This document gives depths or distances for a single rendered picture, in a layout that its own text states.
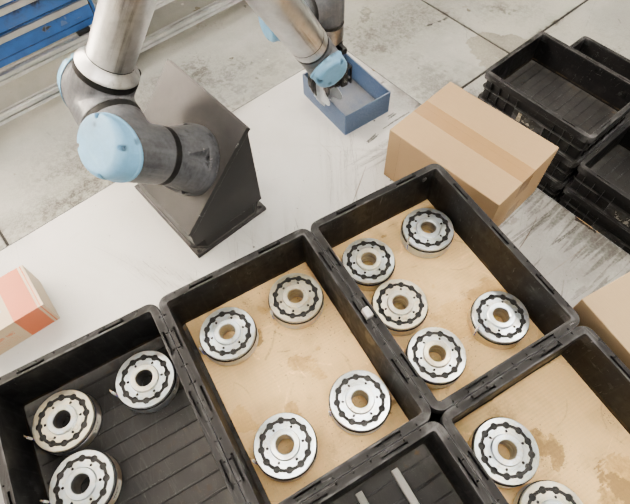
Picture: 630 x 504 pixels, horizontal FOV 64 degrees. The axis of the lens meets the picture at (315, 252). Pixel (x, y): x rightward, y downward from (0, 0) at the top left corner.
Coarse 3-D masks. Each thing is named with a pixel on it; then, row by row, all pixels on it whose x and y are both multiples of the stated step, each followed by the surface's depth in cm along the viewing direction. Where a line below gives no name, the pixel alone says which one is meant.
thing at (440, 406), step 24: (432, 168) 99; (384, 192) 97; (456, 192) 97; (336, 216) 94; (480, 216) 93; (504, 240) 92; (336, 264) 89; (528, 264) 88; (552, 288) 86; (576, 312) 83; (384, 336) 82; (552, 336) 81; (408, 360) 80; (480, 384) 78; (432, 408) 76
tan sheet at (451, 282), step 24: (384, 240) 103; (456, 240) 103; (408, 264) 100; (432, 264) 100; (456, 264) 100; (480, 264) 100; (432, 288) 97; (456, 288) 97; (480, 288) 97; (432, 312) 95; (456, 312) 95; (408, 336) 93; (528, 336) 92; (480, 360) 90; (504, 360) 90; (456, 384) 88
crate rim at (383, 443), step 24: (288, 240) 92; (312, 240) 92; (240, 264) 90; (192, 288) 88; (168, 312) 86; (360, 312) 85; (192, 360) 81; (408, 384) 78; (216, 432) 75; (408, 432) 75; (360, 456) 73; (240, 480) 73
